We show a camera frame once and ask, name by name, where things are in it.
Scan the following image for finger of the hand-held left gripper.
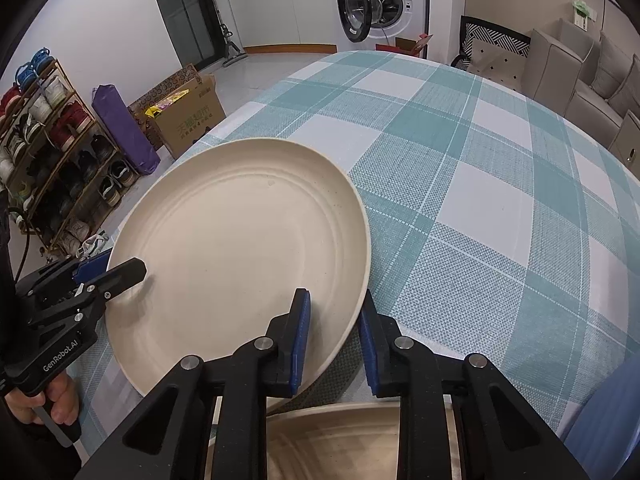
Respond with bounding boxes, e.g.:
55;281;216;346
30;257;148;329
15;248;114;307

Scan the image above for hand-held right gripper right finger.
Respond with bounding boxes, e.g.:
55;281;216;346
358;289;590;480

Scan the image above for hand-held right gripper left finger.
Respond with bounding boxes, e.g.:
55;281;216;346
80;287;312;480

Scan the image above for cream plate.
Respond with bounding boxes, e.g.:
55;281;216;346
210;402;461;480
105;138;372;417

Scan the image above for light blue ribbed bowl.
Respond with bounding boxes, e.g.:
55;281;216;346
562;360;640;480

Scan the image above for person's left hand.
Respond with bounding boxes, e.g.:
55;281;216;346
5;372;81;426

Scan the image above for wooden shoe rack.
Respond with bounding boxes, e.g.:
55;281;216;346
0;50;141;256

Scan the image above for purple bag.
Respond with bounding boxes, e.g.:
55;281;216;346
91;84;161;176

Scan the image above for teal checked tablecloth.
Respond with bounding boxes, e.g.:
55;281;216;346
67;50;640;480

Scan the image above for blue shoes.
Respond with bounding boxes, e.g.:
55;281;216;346
15;47;53;91

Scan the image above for dark glass door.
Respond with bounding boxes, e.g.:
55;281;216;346
145;0;223;72

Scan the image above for white base cabinets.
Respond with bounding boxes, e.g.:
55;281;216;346
222;0;336;53

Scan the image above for red cardboard box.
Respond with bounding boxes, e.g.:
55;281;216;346
376;33;435;58

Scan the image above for black white patterned chair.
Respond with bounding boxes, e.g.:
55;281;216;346
451;16;532;93

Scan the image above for grey sofa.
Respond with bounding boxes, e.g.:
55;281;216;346
522;0;640;146

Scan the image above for grey cushion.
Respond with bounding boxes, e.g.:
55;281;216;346
622;55;640;118
597;32;636;101

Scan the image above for green wall socket device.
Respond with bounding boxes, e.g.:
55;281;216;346
570;0;598;26

